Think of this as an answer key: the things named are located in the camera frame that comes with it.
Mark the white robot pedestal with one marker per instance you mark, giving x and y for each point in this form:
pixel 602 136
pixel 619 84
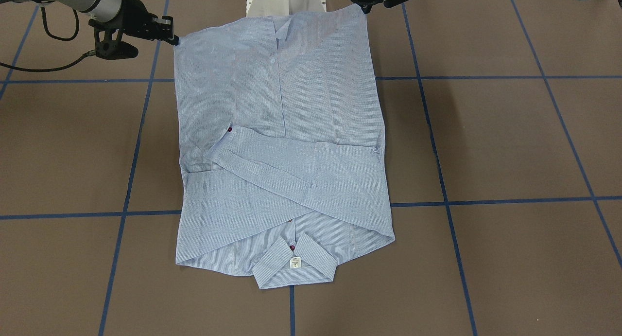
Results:
pixel 279 8

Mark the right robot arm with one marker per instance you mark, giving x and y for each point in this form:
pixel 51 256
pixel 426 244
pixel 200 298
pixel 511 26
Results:
pixel 81 6

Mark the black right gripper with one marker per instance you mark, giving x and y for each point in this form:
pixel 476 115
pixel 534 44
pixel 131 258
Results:
pixel 132 16

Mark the light blue striped shirt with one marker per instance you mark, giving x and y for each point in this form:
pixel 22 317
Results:
pixel 282 148

